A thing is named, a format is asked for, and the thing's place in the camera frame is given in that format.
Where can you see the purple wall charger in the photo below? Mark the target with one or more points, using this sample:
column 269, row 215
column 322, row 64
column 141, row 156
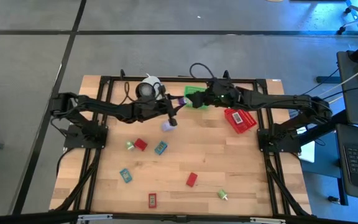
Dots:
column 182, row 100

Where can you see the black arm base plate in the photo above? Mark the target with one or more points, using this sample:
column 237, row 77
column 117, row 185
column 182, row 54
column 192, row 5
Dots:
column 73, row 140
column 291, row 146

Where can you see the white chair base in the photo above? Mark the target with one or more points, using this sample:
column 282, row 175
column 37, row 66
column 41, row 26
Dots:
column 357, row 20

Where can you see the red plastic basket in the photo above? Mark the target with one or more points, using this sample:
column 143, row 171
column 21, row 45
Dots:
column 247, row 123

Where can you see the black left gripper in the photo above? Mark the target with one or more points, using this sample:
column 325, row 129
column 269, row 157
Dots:
column 155, row 109

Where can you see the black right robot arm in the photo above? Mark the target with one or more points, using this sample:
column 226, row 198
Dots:
column 284, row 101

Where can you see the white calculator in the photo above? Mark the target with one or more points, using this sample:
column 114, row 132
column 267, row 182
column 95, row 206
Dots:
column 237, row 117

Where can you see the green small toy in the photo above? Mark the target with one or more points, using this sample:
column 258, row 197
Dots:
column 222, row 194

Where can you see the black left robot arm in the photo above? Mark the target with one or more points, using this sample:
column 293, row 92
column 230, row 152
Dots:
column 110, row 107

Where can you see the black aluminium table frame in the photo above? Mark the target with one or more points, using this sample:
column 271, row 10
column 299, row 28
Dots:
column 172, row 79

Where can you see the blue box with label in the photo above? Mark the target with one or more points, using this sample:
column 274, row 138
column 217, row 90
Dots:
column 125, row 175
column 161, row 147

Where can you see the dark grey desk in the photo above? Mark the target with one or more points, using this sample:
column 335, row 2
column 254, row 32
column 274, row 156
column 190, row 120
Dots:
column 340, row 137

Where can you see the green plastic basket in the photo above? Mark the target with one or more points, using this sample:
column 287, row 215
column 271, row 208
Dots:
column 191, row 90

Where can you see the lavender wall charger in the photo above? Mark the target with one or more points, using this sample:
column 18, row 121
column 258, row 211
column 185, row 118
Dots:
column 166, row 127

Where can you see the black camera mount rail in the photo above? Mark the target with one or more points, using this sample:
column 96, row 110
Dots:
column 179, row 218

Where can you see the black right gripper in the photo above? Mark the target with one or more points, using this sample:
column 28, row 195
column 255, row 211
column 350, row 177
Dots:
column 219, row 93

